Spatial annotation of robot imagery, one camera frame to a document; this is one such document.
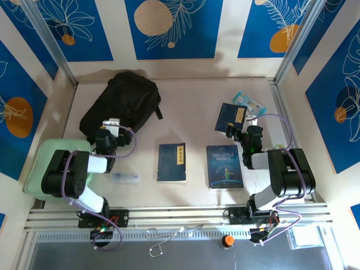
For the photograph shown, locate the blue book with yellow label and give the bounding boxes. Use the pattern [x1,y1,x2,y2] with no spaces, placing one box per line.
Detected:
[156,143,188,183]
[214,102,248,133]

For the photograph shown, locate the black backpack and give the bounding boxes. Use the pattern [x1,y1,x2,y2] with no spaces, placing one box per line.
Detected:
[79,71,164,144]

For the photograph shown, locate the Little Prince book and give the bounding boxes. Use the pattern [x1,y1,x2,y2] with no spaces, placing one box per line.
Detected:
[206,145,244,190]

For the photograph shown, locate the blue blister pack of supplies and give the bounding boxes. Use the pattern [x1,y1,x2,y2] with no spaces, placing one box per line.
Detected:
[232,92,267,114]

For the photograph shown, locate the mint green pencil case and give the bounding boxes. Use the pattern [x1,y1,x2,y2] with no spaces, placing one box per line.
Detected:
[22,138,95,202]

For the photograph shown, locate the clear plastic pen package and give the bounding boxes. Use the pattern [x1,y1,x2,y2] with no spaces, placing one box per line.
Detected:
[111,172,140,185]

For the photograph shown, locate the black connector box with lights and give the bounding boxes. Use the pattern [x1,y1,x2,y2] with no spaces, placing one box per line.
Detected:
[249,224,280,243]
[89,226,114,240]

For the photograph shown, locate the orange emergency stop button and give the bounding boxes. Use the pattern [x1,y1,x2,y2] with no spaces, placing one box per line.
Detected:
[219,235,235,250]

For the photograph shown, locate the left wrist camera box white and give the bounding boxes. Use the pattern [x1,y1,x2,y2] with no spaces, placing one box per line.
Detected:
[102,118,122,136]

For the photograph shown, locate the aluminium side rail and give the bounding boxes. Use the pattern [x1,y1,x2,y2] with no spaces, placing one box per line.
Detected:
[268,78,314,202]

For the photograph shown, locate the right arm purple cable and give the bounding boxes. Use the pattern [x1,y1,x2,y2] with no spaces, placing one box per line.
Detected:
[247,113,308,246]

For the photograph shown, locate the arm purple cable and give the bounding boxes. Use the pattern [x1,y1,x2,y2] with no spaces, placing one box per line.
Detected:
[62,125,138,251]
[247,113,308,246]

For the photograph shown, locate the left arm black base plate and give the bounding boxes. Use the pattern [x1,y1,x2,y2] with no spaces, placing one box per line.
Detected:
[78,209,129,228]

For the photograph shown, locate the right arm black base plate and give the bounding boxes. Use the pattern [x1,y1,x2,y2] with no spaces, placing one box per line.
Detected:
[229,207,281,226]

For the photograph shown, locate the blue floral wall poster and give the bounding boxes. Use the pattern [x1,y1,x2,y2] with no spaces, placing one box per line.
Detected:
[292,0,360,75]
[26,0,114,62]
[0,0,59,81]
[0,39,48,181]
[305,26,360,174]
[237,0,318,59]
[125,0,224,60]

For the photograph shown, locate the aluminium rail frame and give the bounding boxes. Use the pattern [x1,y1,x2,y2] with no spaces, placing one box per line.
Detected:
[24,202,335,232]

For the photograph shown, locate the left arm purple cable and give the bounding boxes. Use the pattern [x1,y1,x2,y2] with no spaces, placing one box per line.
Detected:
[62,125,138,251]

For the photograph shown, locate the slotted grey cable duct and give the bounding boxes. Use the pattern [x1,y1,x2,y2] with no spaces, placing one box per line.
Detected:
[35,229,254,243]

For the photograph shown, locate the thin grey wire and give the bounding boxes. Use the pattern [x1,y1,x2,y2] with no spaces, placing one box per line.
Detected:
[146,224,205,240]

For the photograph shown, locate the aluminium corner post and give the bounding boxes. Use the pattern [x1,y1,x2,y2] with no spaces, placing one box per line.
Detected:
[21,0,78,87]
[274,0,331,85]

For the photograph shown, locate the metal wire hook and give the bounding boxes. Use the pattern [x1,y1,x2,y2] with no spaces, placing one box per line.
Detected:
[150,237,173,258]

